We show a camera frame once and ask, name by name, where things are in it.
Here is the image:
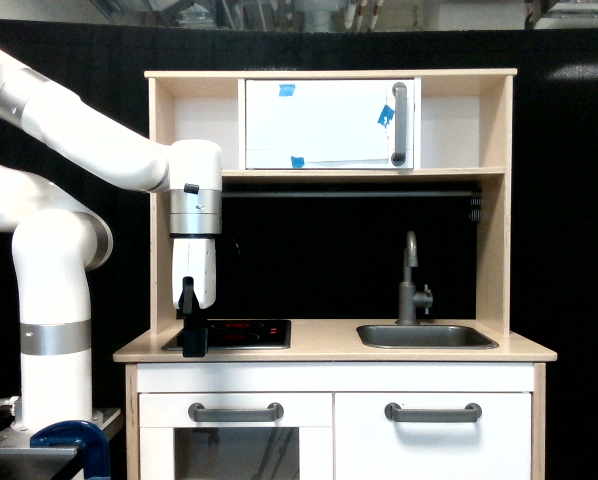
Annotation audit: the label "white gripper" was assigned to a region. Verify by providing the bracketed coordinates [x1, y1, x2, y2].
[172, 238, 216, 357]

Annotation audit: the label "white cabinet door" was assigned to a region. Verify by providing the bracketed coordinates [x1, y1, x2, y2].
[334, 392, 531, 479]

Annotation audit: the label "grey cabinet door handle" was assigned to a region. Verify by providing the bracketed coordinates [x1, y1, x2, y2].
[384, 403, 482, 423]

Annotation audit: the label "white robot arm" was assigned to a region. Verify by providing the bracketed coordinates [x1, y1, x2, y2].
[0, 50, 222, 432]

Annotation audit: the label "white oven door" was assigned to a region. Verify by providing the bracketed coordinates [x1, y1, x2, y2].
[139, 393, 334, 479]

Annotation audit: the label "white microwave door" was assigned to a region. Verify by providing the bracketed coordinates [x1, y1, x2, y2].
[245, 78, 421, 169]

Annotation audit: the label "black toy stove top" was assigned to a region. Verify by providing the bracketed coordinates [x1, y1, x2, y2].
[161, 319, 292, 352]

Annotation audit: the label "blue c-clamp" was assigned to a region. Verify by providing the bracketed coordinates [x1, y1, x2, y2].
[29, 420, 111, 480]

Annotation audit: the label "grey toy sink basin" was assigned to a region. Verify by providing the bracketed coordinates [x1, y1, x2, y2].
[357, 325, 498, 349]

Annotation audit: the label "blue tape piece bottom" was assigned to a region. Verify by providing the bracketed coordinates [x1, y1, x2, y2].
[291, 156, 305, 169]

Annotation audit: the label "blue tape piece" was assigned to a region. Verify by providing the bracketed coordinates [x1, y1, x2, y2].
[378, 104, 395, 128]
[279, 84, 296, 98]
[291, 156, 305, 169]

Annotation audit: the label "grey toy faucet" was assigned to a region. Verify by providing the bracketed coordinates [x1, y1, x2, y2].
[396, 231, 433, 326]

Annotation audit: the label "blue tape piece top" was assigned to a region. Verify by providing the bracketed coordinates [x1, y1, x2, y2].
[279, 84, 296, 98]

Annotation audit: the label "blue tape piece right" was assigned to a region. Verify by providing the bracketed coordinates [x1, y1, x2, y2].
[378, 104, 395, 128]

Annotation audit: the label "grey oven door handle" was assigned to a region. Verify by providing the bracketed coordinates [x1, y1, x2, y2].
[188, 403, 285, 423]

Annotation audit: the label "grey hanging rail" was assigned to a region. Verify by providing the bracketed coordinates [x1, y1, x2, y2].
[223, 190, 482, 199]

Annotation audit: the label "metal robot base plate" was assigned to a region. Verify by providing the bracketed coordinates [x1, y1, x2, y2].
[0, 408, 125, 457]

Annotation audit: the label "black rail hooks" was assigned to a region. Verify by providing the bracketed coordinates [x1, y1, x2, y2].
[469, 190, 482, 223]

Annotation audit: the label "grey microwave door handle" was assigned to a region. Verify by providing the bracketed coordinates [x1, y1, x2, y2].
[392, 82, 408, 167]

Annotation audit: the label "wooden toy kitchen frame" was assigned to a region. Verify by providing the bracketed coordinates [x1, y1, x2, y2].
[114, 68, 556, 479]

